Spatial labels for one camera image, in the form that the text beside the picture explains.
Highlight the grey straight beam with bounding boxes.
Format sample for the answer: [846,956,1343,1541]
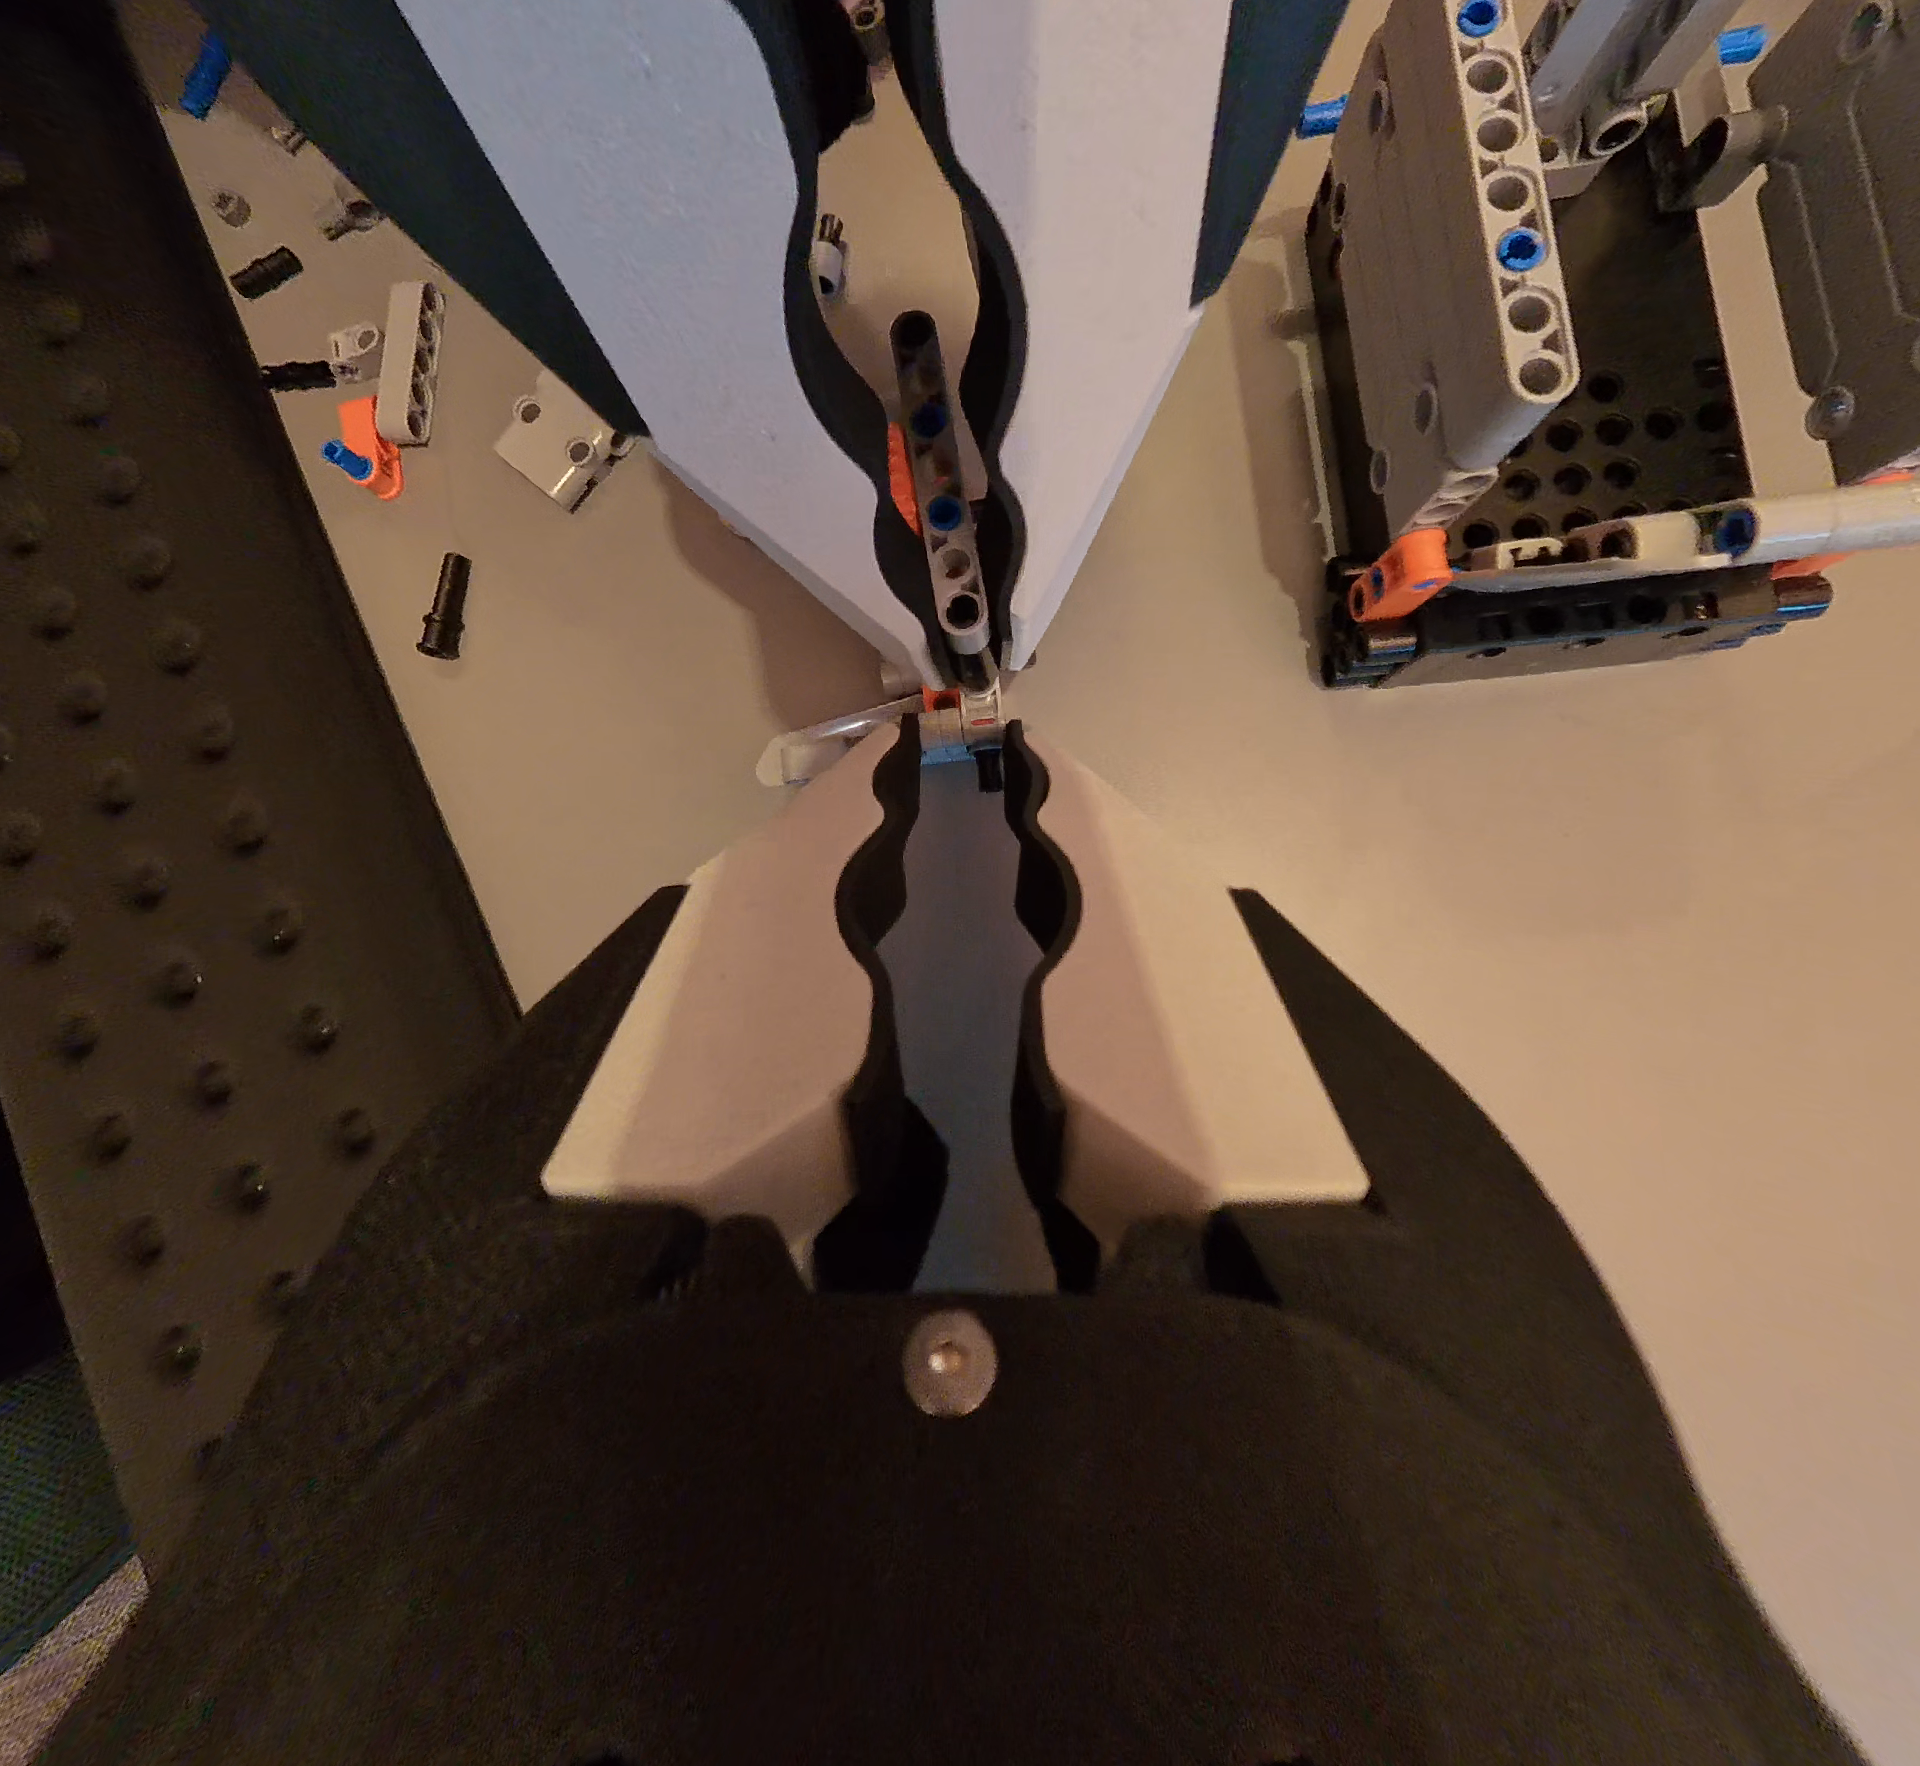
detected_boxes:
[366,282,452,426]

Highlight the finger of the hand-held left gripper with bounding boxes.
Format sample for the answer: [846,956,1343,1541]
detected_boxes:
[886,0,1256,675]
[354,0,936,688]

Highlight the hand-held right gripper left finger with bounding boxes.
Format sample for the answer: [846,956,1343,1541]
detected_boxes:
[546,732,946,1289]

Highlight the black pin with grey connector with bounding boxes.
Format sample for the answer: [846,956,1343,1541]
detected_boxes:
[255,321,386,393]

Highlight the black studded mat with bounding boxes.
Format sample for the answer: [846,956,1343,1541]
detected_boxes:
[0,0,526,1528]

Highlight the dark grey holed beam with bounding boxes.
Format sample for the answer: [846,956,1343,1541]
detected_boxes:
[886,314,998,688]

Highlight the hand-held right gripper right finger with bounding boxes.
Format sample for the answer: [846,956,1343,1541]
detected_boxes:
[976,727,1374,1289]

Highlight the light grey panel piece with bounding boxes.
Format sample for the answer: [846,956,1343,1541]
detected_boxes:
[496,374,632,515]

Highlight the grey black robot model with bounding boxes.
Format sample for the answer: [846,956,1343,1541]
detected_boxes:
[1298,0,1920,695]

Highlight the small orange piece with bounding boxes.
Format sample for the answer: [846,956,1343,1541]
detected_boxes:
[323,401,406,499]

